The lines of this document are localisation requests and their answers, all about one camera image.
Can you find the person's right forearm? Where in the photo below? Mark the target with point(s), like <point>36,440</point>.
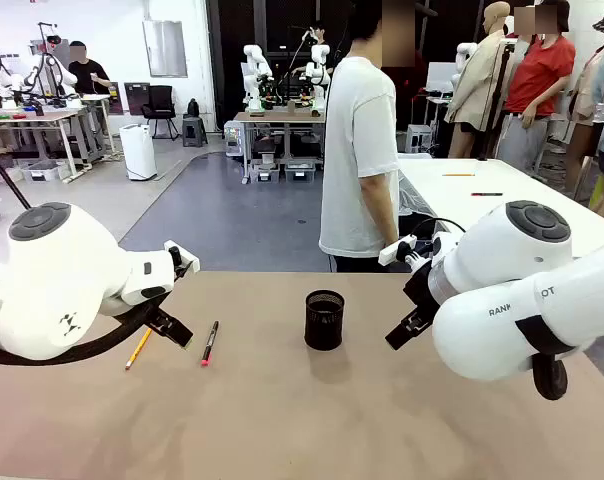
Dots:
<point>379,205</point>

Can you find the white air purifier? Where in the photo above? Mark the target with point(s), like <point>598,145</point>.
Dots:
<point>138,152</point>

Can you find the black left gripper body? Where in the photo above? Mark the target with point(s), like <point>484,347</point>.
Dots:
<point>158,312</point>

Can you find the black mesh pen holder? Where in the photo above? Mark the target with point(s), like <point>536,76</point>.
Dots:
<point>324,325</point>

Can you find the mannequin in beige jacket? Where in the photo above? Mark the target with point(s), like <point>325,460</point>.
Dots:
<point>474,90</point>

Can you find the black office chair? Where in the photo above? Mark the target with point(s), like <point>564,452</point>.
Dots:
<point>159,107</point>

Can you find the grey wall panel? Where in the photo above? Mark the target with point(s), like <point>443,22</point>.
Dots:
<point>165,49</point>

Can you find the person in black shirt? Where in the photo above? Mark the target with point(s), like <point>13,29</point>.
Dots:
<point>88,75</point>

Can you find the white table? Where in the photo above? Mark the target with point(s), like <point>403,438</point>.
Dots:
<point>507,200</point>

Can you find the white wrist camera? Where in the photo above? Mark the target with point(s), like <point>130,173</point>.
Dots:
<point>394,250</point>
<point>192,262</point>

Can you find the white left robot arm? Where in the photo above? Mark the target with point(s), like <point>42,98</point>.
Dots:
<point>57,260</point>

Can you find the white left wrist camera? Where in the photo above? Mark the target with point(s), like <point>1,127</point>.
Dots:
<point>192,262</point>

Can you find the grey workbench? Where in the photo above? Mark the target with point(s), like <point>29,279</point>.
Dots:
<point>47,117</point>

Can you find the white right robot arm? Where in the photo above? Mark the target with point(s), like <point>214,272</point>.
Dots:
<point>507,300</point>

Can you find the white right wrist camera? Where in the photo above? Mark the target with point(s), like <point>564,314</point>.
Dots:
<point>394,250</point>

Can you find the white mesh cloth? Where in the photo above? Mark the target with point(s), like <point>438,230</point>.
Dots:
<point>414,195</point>

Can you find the black stool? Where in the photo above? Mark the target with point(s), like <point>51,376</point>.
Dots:
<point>195,131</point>

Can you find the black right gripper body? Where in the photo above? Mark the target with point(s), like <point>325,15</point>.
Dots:
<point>422,287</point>

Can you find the white computer tower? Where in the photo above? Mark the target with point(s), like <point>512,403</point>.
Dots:
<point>418,139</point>

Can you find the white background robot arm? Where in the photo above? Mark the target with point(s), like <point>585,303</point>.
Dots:
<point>318,75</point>
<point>254,75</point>

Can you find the black tripod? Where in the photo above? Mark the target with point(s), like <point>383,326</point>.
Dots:
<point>7,180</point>

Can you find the brown background table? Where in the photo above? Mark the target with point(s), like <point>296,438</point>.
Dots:
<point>277,117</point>

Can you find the person in white t-shirt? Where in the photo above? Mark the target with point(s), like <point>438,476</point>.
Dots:
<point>354,150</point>

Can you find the black marker red cap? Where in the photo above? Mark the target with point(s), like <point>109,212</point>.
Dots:
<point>487,194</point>
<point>209,344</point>

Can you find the black bag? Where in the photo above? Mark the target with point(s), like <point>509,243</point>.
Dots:
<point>193,107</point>

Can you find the black camera stand pole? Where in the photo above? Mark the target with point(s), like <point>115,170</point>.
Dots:
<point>497,110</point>

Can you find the clear storage box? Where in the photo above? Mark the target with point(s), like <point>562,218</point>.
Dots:
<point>299,171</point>
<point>265,172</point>
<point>44,171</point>

